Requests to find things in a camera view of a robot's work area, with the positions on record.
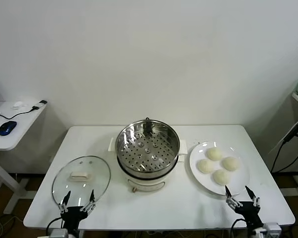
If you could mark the glass pot lid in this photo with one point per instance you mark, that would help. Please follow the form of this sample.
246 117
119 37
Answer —
79 176

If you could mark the white round plate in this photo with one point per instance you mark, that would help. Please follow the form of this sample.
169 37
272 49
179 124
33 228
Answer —
203 181

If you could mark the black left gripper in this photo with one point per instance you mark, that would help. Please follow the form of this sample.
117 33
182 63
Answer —
73 215

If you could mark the white crumpled tissue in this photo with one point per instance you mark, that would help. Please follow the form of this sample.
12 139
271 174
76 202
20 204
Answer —
18 105

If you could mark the stainless steel steamer basket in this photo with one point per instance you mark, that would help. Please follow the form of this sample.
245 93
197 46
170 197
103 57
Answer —
146 153

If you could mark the blue computer mouse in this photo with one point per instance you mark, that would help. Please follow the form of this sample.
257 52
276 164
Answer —
7 127

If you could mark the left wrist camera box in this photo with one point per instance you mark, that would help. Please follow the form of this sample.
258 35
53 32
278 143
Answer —
58 233

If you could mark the white electric cooker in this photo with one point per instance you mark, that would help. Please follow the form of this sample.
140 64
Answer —
144 184

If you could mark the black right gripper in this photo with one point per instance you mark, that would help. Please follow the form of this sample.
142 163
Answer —
249 212

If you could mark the white steamed baozi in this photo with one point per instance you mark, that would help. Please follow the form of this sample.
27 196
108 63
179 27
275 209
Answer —
230 163
205 165
221 176
214 153

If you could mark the white side desk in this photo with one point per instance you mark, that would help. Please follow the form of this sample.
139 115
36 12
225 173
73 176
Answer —
27 124

